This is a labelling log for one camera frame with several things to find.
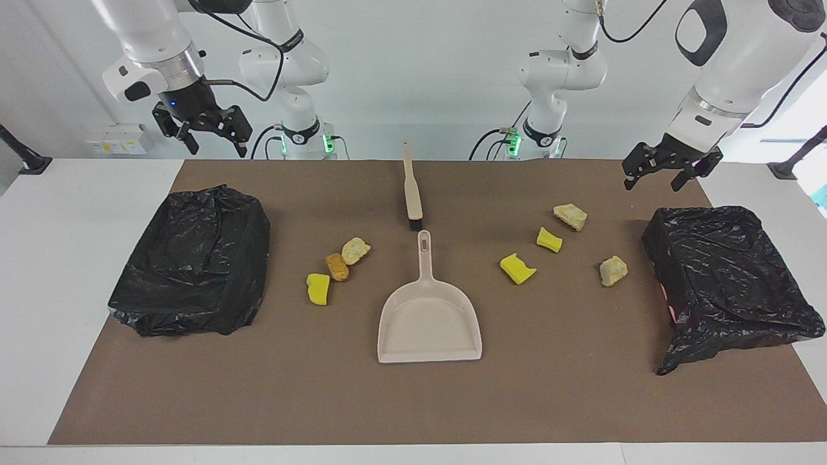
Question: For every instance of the green lit base connector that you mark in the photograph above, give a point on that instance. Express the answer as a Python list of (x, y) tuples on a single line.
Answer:
[(328, 142), (512, 143)]

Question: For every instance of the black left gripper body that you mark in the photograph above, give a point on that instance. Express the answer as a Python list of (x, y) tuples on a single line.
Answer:
[(678, 155)]

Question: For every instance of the brown bread chunk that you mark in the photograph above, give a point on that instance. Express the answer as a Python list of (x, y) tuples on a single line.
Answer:
[(336, 267)]

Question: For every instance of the black clamp stand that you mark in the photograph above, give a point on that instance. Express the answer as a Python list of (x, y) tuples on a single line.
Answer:
[(29, 163), (791, 166)]

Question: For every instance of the teal object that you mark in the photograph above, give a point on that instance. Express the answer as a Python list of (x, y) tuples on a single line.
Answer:
[(822, 197)]

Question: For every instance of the black bag lined pink bin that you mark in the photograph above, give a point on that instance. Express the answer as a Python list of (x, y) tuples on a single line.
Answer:
[(730, 278)]

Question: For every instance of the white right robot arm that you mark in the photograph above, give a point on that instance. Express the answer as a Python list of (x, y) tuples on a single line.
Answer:
[(148, 32)]

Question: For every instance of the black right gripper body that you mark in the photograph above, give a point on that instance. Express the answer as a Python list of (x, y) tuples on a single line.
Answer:
[(194, 103)]

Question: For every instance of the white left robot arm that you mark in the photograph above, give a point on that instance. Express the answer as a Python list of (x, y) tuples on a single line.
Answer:
[(743, 58)]

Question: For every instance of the beige hand brush black bristles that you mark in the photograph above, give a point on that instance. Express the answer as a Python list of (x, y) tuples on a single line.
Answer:
[(412, 200)]

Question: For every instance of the yellow sponge with green pad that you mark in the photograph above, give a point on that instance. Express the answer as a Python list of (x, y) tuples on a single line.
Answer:
[(517, 268)]

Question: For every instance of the yellow sponge piece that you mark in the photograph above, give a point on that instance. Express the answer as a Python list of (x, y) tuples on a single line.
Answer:
[(318, 290), (549, 240)]

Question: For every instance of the beige plastic dustpan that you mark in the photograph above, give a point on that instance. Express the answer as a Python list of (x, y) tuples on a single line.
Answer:
[(429, 323)]

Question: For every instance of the white wall socket box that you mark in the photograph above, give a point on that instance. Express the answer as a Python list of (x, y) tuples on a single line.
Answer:
[(116, 139)]

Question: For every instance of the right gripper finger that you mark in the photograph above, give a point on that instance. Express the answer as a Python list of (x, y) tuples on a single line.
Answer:
[(187, 139), (242, 148)]

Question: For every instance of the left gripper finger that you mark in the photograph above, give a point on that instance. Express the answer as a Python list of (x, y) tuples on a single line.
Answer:
[(685, 177), (633, 173)]

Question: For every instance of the brown table mat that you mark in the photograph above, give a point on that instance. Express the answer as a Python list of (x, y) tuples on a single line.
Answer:
[(413, 400)]

